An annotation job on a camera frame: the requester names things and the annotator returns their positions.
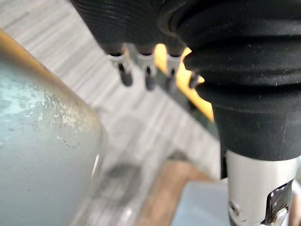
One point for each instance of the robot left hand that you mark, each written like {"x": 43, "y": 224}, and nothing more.
{"x": 235, "y": 70}

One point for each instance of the yellow shelf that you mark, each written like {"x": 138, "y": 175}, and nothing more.
{"x": 181, "y": 77}

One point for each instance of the robot left leg silver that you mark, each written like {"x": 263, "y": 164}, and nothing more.
{"x": 42, "y": 141}

